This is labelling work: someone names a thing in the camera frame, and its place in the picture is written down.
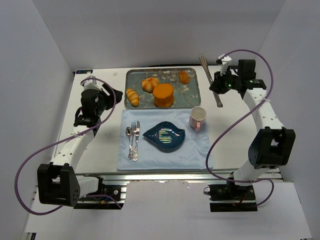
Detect silver table knife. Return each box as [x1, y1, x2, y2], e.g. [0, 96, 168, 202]
[133, 121, 141, 162]

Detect silver spoon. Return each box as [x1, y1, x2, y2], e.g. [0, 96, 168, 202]
[125, 126, 133, 159]

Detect light blue cloth placemat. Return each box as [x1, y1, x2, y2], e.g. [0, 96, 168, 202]
[117, 108, 210, 171]

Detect floral metal tray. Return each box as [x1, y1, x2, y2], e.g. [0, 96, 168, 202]
[125, 67, 201, 109]

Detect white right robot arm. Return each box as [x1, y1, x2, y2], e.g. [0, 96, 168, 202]
[209, 56, 296, 186]

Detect silver metal tongs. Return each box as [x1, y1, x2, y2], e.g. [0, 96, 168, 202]
[198, 53, 223, 108]

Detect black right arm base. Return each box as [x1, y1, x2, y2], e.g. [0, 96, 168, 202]
[203, 181, 258, 213]

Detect silver fork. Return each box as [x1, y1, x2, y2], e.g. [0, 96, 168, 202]
[130, 121, 137, 159]

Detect small brown pastry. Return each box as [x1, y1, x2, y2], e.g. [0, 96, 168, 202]
[179, 70, 190, 84]

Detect pink ceramic mug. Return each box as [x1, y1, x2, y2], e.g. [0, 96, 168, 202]
[189, 106, 207, 132]

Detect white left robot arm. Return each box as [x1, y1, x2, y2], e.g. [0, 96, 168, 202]
[37, 80, 123, 207]

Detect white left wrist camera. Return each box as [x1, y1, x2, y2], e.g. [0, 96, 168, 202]
[80, 75, 102, 91]

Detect dark blue leaf plate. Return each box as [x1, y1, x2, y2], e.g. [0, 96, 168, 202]
[142, 121, 186, 152]

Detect round knotted bread bun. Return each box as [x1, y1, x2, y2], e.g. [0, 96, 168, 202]
[141, 77, 159, 93]

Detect striped long bread roll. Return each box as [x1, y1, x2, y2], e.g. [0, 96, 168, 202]
[126, 88, 140, 107]

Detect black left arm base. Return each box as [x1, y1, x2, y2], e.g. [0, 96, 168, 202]
[74, 176, 124, 210]

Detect orange cylindrical cake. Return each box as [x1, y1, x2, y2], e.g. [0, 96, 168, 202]
[153, 83, 174, 108]

